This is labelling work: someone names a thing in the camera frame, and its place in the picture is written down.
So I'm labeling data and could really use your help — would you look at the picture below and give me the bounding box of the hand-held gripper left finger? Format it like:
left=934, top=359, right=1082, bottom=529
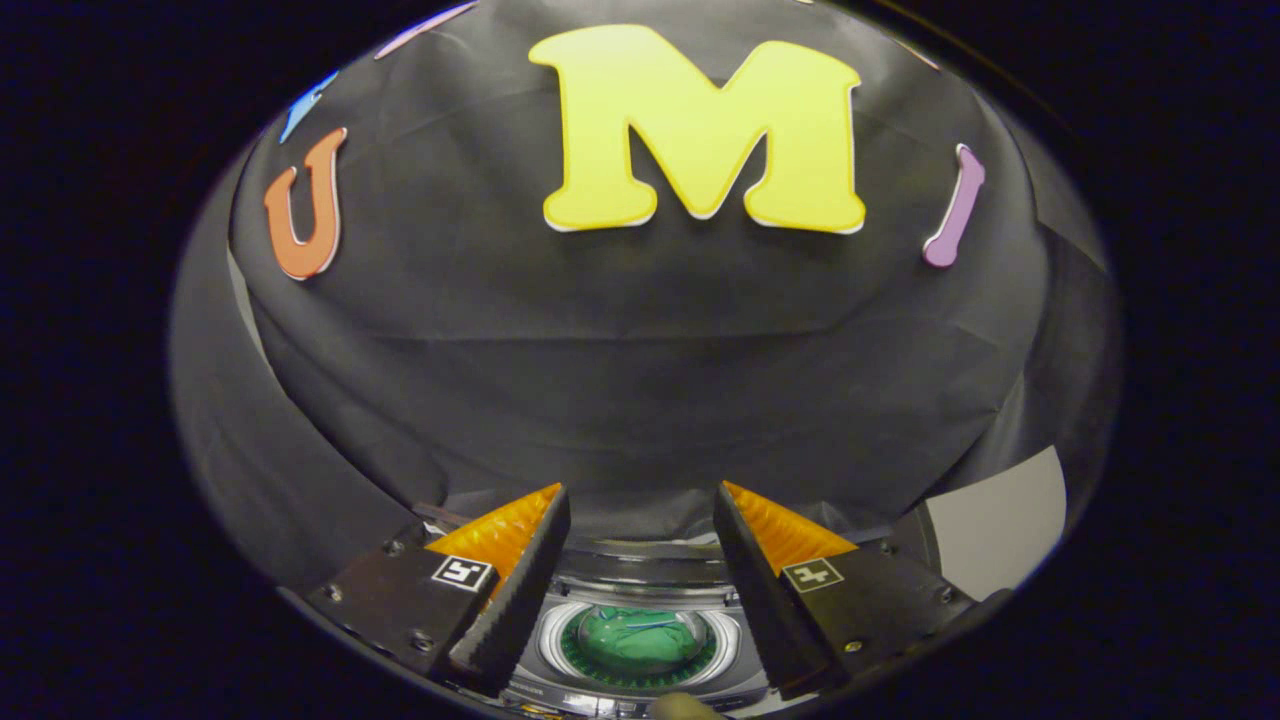
left=304, top=483, right=572, bottom=699

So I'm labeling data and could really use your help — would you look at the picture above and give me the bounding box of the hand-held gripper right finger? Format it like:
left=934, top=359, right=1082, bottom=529
left=712, top=480, right=977, bottom=702

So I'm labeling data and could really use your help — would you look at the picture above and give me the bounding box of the grey washing machine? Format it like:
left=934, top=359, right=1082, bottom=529
left=414, top=500, right=903, bottom=720

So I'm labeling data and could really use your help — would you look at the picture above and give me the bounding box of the dark washing machine lid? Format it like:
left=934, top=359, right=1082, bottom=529
left=555, top=538, right=742, bottom=592

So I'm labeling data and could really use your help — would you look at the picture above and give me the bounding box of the green polo shirt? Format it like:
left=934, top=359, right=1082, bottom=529
left=577, top=605, right=712, bottom=677

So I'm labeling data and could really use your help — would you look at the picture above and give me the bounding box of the black backdrop cloth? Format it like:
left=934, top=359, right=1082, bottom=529
left=168, top=0, right=1121, bottom=593

